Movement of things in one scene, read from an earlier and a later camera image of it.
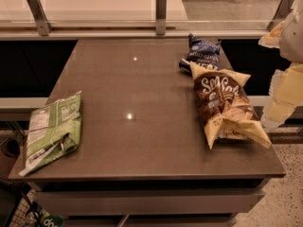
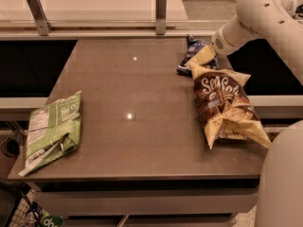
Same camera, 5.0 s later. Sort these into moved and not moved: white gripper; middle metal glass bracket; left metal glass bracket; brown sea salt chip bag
Moved: white gripper
Not moved: middle metal glass bracket; left metal glass bracket; brown sea salt chip bag
